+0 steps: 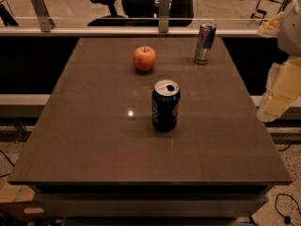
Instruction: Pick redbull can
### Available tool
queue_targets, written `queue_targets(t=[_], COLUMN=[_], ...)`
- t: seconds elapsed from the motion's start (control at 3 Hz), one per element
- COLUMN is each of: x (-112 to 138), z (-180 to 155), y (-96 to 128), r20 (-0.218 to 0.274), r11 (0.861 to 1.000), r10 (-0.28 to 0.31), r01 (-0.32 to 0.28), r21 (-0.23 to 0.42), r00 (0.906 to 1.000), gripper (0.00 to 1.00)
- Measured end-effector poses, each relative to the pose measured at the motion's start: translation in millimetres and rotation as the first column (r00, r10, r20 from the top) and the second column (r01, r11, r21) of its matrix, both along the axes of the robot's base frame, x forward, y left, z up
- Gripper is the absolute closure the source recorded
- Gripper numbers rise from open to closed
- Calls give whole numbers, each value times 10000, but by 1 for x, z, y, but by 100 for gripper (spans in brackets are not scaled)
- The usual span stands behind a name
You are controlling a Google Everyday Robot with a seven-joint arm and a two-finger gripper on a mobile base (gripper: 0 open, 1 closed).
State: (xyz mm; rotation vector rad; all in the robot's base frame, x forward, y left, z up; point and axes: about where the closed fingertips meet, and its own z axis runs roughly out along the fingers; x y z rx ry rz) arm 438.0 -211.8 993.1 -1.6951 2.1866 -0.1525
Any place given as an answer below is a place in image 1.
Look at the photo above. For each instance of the black office chair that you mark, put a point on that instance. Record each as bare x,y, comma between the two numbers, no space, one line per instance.
145,13

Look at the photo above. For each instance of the red apple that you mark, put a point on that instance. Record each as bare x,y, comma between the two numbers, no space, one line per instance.
144,58

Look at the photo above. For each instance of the silver blue Red Bull can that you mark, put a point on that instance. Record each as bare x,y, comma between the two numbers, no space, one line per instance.
205,42

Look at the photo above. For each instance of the middle metal railing bracket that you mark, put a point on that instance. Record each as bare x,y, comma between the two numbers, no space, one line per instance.
163,15

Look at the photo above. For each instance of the blue Pepsi can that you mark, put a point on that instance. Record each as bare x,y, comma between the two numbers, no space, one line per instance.
165,104

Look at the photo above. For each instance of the metal railing bracket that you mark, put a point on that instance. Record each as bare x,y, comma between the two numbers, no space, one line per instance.
163,15
45,21

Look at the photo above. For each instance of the wooden chair frame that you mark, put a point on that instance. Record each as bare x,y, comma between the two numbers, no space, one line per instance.
266,9

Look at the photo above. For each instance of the wooden box under table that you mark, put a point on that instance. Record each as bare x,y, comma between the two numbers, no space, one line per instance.
19,202

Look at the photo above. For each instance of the left metal railing bracket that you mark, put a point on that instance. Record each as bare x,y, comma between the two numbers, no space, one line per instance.
45,21

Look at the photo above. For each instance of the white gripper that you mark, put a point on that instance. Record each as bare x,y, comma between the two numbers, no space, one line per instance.
290,32

